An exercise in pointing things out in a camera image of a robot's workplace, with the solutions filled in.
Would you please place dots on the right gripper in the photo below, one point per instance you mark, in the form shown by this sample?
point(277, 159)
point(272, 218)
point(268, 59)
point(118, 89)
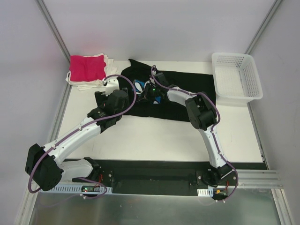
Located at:
point(147, 94)

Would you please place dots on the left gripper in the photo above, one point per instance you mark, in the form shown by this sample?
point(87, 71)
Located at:
point(100, 98)

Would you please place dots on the black daisy print t-shirt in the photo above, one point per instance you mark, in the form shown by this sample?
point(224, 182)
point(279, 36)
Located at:
point(191, 82)

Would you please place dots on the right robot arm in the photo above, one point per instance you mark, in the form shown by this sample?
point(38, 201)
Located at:
point(202, 114)

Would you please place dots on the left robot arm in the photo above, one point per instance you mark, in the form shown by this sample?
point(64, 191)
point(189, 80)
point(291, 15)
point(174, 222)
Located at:
point(47, 164)

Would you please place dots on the white folded t-shirt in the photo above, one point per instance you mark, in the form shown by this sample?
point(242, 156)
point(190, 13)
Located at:
point(110, 69)

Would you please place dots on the pink folded t-shirt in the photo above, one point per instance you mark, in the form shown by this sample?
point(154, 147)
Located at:
point(87, 69)

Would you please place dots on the white plastic basket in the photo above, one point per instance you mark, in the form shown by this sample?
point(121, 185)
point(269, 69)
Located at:
point(236, 78)

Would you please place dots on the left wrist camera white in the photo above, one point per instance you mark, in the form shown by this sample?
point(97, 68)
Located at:
point(111, 84)

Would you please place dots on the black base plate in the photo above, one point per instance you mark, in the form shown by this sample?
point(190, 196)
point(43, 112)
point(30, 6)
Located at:
point(159, 177)

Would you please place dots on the left white cable duct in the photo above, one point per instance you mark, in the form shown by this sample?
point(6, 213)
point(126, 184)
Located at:
point(80, 189)

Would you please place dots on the white cable duct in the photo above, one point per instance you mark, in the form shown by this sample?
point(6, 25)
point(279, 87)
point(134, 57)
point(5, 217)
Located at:
point(80, 189)
point(205, 192)

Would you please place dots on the right white cable duct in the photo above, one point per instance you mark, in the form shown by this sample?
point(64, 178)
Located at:
point(205, 192)

